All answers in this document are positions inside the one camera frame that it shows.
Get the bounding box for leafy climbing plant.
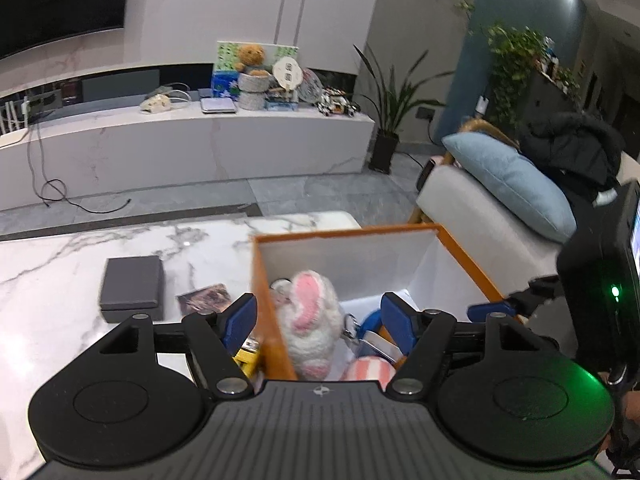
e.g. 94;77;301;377
435;0;586;139

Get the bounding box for decorative round plate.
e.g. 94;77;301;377
297;68;323;105

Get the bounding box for orange white storage box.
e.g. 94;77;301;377
252;223;503;380

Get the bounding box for black power cable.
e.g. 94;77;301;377
24;119;134;216

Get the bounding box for black jacket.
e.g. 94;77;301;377
518;112;625;207

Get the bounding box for dark picture booklet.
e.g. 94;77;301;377
178;283;232;315

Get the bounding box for white power strip cables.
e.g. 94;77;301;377
138;83;192;115

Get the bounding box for dark grey square box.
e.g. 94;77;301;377
99;256;165;323

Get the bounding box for black white toy cars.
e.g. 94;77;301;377
317;88;360;117

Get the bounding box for white flat device box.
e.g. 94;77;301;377
200;98;238;115

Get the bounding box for light blue cushion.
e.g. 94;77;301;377
442;132;576;243

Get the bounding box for blue white card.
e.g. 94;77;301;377
355;330;404;364

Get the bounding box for person's right hand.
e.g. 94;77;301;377
601;390;640;457

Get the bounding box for potted green plant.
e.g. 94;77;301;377
354;46;454;174

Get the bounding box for white marble tv bench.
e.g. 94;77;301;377
1;102;374;209

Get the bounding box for white armchair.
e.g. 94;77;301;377
409;156;582;356

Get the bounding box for white pink-eared crochet bunny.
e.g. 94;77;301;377
270;270;345;382

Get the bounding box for white router with antennas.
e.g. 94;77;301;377
0;98;34;148

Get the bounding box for brown bear plush blue clothes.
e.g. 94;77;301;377
357;310;393;344

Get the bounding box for white round paper fan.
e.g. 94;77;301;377
272;56;304;91

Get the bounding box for white plush striped hat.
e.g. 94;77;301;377
341;356;396;390

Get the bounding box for teddy bear in basket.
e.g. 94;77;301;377
234;44;271;110

